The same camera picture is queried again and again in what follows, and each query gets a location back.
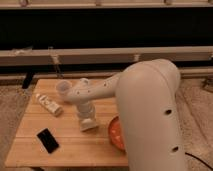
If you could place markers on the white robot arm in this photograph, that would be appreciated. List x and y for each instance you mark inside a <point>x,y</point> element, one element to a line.
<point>145,98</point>

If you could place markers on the black rectangular sponge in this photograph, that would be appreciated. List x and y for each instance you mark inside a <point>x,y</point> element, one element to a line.
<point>48,140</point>

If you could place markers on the orange bowl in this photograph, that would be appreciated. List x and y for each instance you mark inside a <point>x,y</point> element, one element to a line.
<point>115,134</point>

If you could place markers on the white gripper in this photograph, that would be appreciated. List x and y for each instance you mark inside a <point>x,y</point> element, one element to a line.
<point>86,112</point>

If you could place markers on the white plastic bottle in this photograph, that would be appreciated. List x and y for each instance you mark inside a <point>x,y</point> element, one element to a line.
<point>51,106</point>

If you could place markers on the white sponge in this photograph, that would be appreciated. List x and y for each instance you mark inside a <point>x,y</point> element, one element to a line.
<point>87,124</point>

